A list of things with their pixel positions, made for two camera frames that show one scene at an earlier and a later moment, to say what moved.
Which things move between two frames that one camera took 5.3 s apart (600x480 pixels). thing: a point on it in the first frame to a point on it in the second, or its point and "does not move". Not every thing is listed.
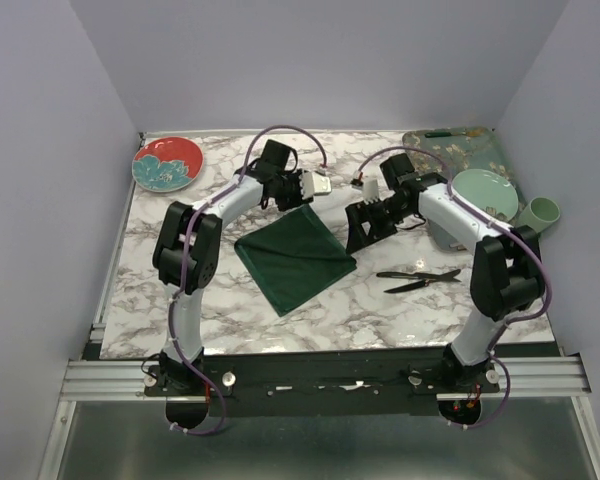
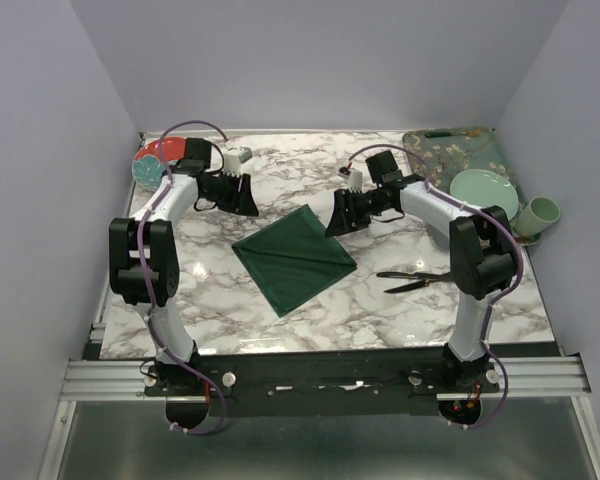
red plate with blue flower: [167, 164] does not move
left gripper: [296, 200] to [241, 202]
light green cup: [541, 212] does not move
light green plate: [487, 190] does not move
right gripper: [357, 214] to [341, 221]
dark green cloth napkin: [293, 257] does not move
